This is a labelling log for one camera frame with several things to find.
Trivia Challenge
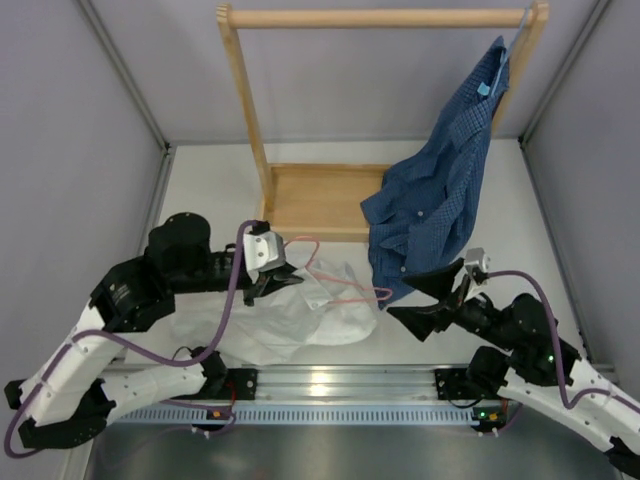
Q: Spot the aluminium mounting rail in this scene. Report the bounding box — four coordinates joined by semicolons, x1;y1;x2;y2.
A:
107;363;616;401

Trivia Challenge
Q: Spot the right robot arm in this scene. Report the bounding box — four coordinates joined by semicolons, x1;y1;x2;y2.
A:
387;248;639;478

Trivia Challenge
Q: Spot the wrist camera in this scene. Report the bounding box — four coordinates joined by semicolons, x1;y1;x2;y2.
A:
464;247;490;285
243;221;286;273

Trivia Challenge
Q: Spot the light blue hanger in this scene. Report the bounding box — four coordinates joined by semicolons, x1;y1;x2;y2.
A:
489;7;531;97

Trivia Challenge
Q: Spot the wooden clothes rack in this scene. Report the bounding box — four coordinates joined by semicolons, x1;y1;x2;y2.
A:
216;1;550;243

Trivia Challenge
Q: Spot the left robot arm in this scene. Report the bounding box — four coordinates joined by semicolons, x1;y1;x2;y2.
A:
4;212;301;459

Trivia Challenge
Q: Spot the pink wire hanger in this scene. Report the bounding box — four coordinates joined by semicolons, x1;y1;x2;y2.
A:
279;235;394;311

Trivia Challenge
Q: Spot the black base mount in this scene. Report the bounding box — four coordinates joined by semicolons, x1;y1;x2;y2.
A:
434;367;478;404
220;368;258;401

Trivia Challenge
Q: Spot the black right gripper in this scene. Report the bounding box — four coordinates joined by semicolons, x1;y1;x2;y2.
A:
386;258;516;351

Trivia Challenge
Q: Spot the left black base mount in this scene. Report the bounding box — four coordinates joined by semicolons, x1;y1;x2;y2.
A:
220;368;258;401

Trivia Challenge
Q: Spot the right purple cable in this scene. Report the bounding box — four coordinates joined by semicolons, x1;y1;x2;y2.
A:
484;269;640;416

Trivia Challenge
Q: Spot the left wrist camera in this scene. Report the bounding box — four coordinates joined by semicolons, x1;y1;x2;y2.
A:
243;221;286;273

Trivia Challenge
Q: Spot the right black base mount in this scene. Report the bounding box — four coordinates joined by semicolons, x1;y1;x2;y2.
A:
434;367;478;404

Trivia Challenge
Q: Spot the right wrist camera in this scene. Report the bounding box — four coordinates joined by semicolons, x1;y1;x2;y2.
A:
464;247;490;285

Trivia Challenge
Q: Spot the blue checked shirt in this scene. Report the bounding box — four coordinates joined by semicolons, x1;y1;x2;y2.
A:
360;37;509;302

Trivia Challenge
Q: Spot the white shirt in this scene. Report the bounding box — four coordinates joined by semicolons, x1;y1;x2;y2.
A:
169;249;379;367

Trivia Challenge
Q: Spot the slotted grey cable duct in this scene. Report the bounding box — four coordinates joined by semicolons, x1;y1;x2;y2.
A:
119;404;479;426

